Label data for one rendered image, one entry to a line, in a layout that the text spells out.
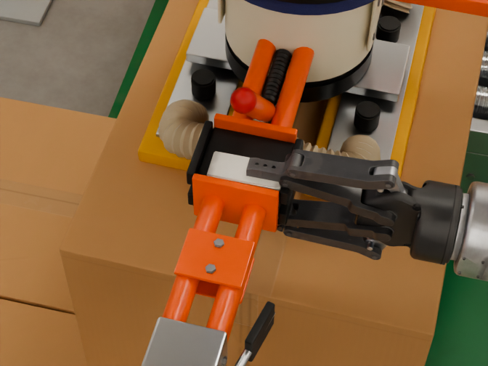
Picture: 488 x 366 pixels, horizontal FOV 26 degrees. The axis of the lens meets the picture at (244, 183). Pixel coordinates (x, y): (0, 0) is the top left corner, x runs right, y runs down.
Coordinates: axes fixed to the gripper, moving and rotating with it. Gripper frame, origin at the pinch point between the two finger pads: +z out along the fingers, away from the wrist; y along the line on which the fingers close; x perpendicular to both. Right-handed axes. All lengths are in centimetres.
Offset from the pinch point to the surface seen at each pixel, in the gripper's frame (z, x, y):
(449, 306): -31, 64, 120
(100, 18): 70, 130, 120
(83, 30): 73, 124, 120
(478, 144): -27, 62, 62
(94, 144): 39, 49, 66
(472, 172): -27, 62, 70
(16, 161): 51, 42, 66
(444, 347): -31, 53, 120
